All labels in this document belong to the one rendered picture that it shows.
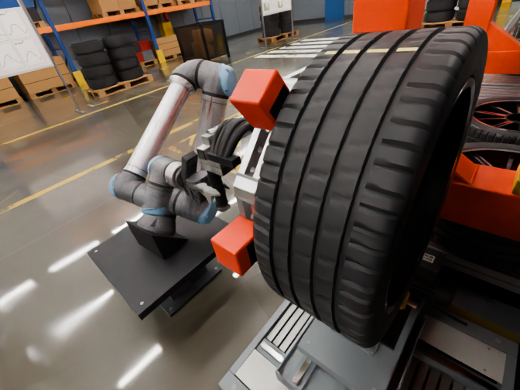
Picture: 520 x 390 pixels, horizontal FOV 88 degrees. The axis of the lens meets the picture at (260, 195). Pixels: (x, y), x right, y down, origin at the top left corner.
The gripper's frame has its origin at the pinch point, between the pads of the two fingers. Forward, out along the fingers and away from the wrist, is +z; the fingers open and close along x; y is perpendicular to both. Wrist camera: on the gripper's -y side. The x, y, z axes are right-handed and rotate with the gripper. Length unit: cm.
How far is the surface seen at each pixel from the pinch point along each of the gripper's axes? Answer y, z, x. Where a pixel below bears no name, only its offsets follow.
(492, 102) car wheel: 33, 49, -188
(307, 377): 66, 31, 8
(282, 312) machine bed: 75, 6, -10
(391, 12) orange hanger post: -35, 24, -55
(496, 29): 1, 34, -249
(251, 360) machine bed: 75, 8, 14
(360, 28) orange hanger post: -31, 16, -55
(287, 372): 68, 24, 11
